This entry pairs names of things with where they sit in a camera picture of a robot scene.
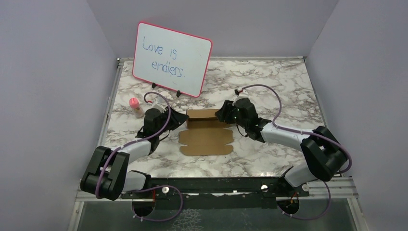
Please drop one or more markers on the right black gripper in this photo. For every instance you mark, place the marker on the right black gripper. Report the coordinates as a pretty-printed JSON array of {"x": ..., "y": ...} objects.
[{"x": 224, "y": 111}]

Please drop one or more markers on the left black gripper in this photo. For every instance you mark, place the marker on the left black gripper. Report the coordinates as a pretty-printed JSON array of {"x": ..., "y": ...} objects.
[{"x": 177, "y": 119}]

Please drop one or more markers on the brown cardboard box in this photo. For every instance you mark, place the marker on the brown cardboard box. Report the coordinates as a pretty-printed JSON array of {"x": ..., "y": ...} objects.
[{"x": 205, "y": 134}]

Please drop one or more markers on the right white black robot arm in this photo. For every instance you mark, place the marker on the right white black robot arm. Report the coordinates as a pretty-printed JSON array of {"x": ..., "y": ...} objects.
[{"x": 323, "y": 155}]

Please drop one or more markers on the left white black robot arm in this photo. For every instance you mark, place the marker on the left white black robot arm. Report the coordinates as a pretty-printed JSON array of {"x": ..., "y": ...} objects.
[{"x": 107, "y": 174}]

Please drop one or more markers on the pink capped small bottle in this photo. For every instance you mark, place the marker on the pink capped small bottle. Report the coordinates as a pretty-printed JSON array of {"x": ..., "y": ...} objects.
[{"x": 136, "y": 107}]

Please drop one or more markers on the pink framed whiteboard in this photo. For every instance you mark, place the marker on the pink framed whiteboard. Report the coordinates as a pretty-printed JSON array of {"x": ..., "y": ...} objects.
[{"x": 171, "y": 59}]

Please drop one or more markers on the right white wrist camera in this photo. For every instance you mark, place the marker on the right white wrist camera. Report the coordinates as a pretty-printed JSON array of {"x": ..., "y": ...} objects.
[{"x": 240, "y": 94}]

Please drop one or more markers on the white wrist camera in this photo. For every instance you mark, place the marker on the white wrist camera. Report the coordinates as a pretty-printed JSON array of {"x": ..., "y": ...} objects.
[
  {"x": 159, "y": 105},
  {"x": 240, "y": 94}
]

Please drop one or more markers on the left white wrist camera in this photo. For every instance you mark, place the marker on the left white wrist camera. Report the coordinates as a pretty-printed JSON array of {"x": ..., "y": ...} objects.
[{"x": 159, "y": 105}]

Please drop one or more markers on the aluminium front frame rail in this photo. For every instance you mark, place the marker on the aluminium front frame rail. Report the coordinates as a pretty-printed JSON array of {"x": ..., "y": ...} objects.
[{"x": 339, "y": 187}]

